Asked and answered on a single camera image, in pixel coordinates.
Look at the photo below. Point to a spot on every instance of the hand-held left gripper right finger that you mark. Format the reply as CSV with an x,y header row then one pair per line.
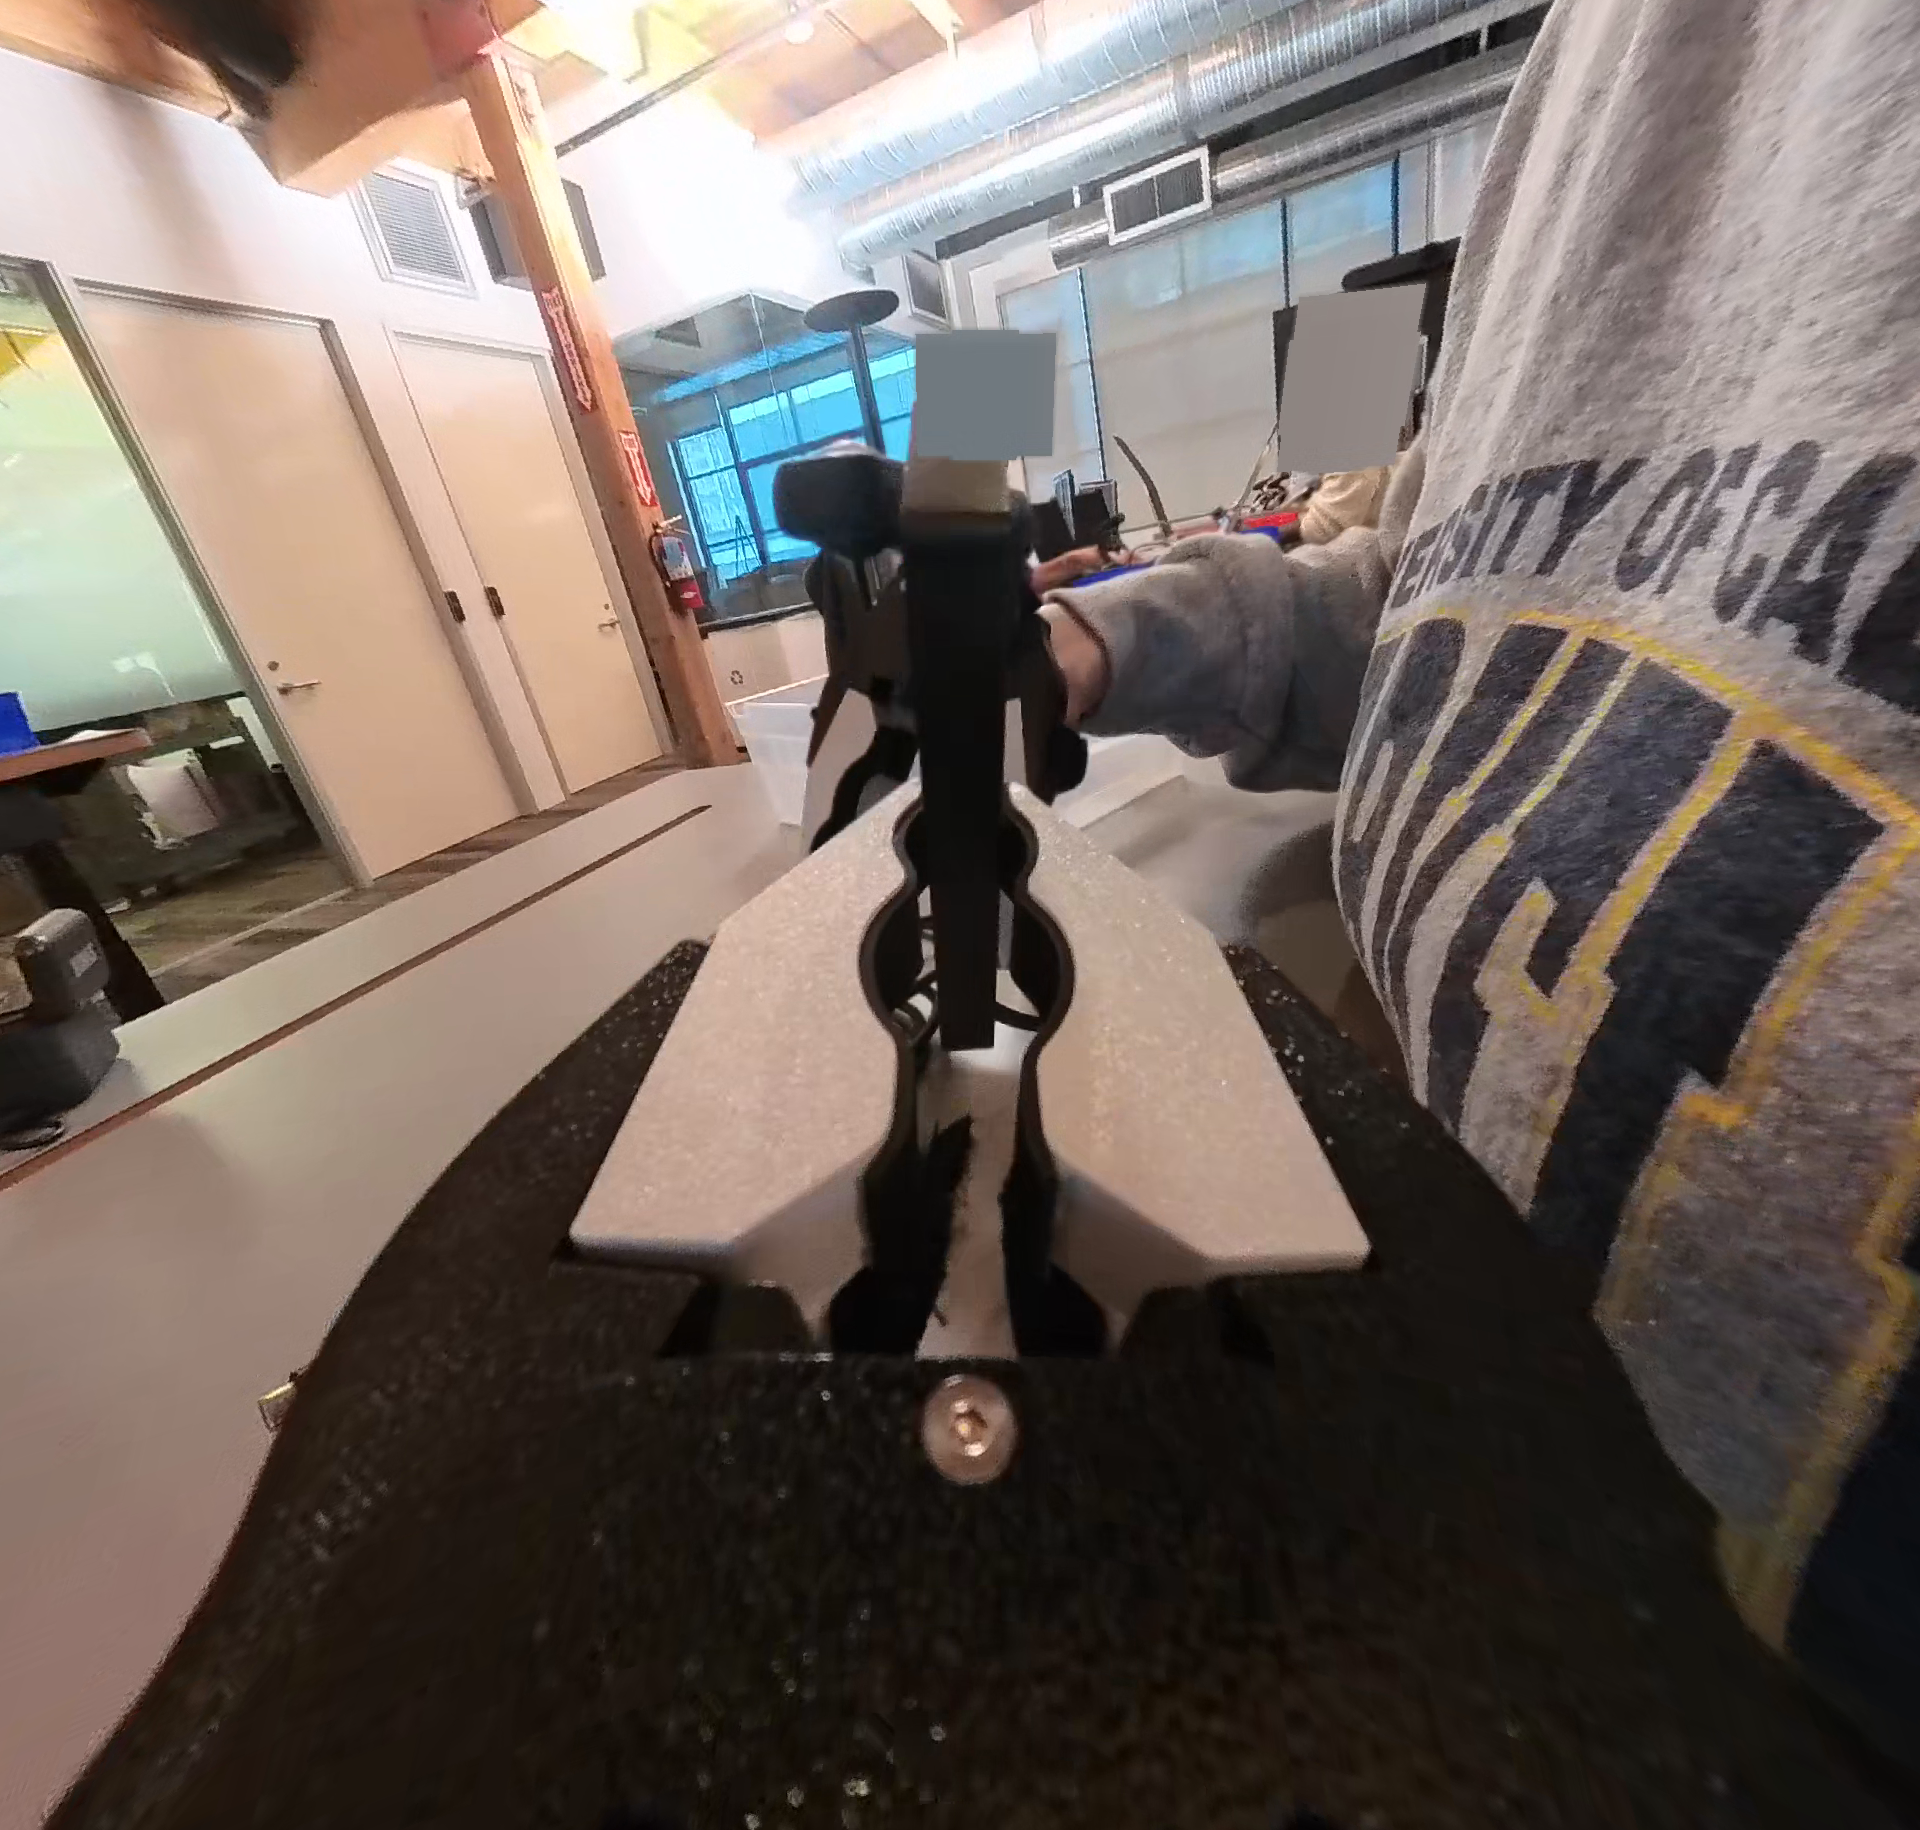
x,y
1201,1110

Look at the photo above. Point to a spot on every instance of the glass office partition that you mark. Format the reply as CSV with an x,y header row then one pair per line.
x,y
91,540

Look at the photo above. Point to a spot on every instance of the black USB hub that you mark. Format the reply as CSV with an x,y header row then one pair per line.
x,y
960,750

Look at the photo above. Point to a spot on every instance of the silver ventilation duct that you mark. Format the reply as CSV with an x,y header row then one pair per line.
x,y
1201,45

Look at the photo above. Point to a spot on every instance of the black wall speaker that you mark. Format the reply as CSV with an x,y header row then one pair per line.
x,y
501,233

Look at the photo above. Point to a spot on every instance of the person's right hand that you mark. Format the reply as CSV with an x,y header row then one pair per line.
x,y
1077,667

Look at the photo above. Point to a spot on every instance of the person's right forearm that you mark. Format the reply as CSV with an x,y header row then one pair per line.
x,y
1231,645

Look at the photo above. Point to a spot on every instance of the white wall vent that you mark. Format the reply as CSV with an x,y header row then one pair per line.
x,y
417,228

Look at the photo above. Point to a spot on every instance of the small blue plastic bin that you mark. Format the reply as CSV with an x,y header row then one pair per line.
x,y
16,721

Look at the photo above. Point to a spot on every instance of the white door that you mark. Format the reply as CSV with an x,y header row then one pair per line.
x,y
301,540
510,540

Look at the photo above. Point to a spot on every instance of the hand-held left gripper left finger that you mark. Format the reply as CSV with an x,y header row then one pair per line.
x,y
751,1095

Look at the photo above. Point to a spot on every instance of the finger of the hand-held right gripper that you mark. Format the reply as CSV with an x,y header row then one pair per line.
x,y
847,773

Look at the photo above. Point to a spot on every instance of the white waste cabinet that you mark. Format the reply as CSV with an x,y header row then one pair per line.
x,y
756,656

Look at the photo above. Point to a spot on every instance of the wooden post with red signs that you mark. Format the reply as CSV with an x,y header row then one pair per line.
x,y
600,436

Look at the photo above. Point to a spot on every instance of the dark grey charger box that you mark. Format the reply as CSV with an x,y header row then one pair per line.
x,y
52,1020

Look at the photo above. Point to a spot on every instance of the wooden top desk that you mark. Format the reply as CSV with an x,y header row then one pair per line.
x,y
75,750

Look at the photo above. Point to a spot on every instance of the black floor lamp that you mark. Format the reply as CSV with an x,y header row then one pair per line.
x,y
851,315

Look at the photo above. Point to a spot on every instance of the red fire extinguisher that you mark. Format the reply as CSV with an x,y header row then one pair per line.
x,y
678,571

